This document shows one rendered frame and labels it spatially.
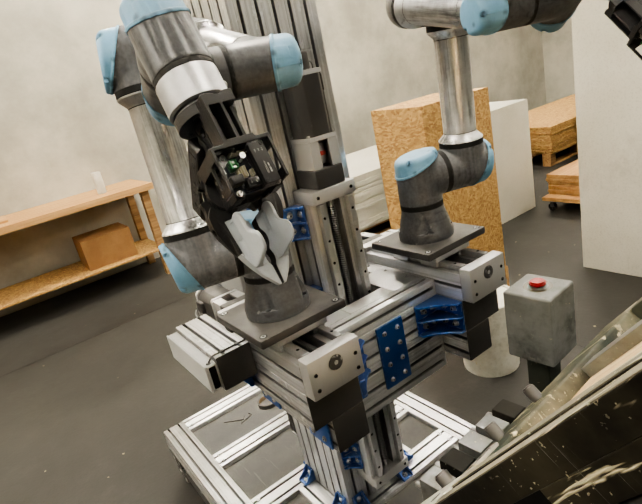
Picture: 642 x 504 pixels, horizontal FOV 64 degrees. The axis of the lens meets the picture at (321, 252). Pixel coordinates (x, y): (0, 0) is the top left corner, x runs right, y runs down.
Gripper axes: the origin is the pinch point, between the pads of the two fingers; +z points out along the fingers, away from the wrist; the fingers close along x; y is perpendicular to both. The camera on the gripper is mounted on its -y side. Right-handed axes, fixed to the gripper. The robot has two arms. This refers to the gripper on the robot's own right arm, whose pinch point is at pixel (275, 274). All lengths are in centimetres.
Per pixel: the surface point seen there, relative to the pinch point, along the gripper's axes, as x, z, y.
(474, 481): 5.9, 28.3, 8.2
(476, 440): 39, 44, -35
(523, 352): 70, 39, -43
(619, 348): 55, 35, -7
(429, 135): 174, -46, -136
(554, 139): 505, -38, -296
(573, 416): 6.9, 21.8, 23.4
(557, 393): 45, 38, -15
